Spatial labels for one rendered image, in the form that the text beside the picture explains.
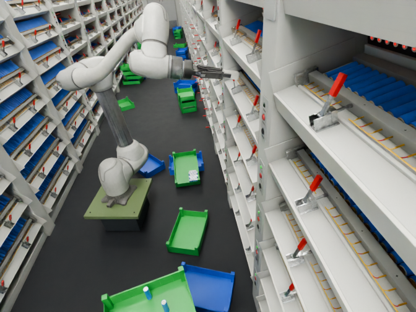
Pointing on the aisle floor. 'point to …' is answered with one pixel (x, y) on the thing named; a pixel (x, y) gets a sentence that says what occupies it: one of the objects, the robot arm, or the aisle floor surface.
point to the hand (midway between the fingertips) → (230, 74)
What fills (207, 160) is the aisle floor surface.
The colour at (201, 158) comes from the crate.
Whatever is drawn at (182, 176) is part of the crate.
